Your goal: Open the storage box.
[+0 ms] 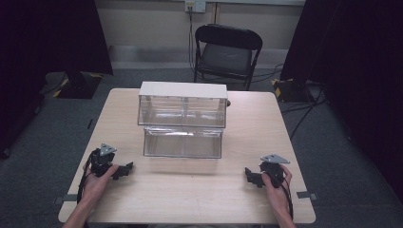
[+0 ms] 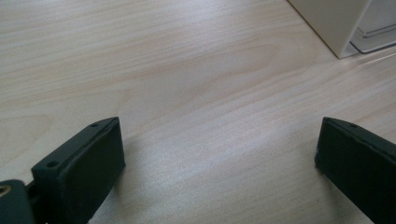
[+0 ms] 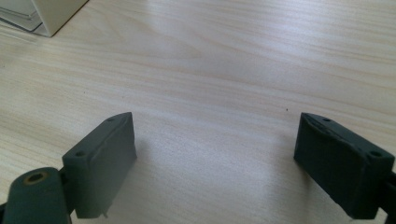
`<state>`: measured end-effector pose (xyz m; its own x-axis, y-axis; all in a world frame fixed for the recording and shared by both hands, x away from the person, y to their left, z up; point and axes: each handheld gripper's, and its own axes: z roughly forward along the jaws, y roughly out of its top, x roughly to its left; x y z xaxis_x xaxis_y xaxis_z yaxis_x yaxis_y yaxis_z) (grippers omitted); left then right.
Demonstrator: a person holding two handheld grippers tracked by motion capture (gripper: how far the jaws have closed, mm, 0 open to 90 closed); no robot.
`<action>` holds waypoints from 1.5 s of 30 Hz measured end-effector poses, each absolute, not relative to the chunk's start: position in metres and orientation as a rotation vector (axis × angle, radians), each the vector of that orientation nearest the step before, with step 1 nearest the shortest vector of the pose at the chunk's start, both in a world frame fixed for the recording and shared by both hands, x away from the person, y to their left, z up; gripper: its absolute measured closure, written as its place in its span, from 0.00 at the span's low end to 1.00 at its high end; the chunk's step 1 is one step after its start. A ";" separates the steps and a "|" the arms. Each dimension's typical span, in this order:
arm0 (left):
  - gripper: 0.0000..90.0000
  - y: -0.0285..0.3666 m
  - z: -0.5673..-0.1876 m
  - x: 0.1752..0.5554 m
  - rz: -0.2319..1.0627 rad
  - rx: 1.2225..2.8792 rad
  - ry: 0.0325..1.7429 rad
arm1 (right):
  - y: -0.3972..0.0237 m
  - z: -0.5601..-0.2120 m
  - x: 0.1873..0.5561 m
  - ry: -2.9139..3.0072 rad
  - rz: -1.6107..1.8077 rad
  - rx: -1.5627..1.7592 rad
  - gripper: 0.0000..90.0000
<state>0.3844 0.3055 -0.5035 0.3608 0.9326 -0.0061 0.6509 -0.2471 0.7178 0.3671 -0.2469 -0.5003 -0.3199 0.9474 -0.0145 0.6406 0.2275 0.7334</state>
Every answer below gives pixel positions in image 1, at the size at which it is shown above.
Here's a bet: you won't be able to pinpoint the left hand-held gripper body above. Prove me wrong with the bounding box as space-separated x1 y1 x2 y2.
89 142 118 178

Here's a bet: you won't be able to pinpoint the clear plastic drawer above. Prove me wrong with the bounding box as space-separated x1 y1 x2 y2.
143 125 224 160

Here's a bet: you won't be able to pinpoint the grey tape strip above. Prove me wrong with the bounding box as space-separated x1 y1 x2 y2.
52 193 79 205
296 190 318 201

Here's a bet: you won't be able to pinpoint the clear drawer cabinet white top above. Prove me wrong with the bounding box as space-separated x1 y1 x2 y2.
137 81 229 129

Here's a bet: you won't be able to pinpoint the black stand base striped tape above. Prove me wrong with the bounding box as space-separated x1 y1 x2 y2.
51 70 105 100
270 77 316 104

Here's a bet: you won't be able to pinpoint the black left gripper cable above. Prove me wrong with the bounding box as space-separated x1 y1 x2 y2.
76 148 100 204

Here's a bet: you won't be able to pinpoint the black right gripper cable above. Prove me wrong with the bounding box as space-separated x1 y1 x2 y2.
276 175 295 221

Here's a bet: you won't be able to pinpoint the person's left hand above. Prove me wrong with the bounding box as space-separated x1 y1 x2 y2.
82 163 120 204

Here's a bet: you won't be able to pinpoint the dark curtain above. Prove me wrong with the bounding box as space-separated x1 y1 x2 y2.
0 0 114 160
279 0 403 202

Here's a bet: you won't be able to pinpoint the person's right hand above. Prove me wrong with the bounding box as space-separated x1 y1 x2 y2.
260 163 294 208

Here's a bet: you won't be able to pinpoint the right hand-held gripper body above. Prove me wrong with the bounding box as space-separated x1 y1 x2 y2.
259 153 291 189

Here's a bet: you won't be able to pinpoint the white wall socket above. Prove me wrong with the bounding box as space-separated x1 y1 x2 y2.
184 0 207 14

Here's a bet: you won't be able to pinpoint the black folding chair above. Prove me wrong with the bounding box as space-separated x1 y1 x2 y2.
193 23 264 92

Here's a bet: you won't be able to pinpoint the black floor cables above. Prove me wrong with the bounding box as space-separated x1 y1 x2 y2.
249 62 328 141

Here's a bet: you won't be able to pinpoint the black cable from wall socket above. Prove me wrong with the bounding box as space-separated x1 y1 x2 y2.
187 6 197 73

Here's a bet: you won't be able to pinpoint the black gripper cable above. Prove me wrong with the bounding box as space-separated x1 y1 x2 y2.
76 148 100 204
276 175 295 221

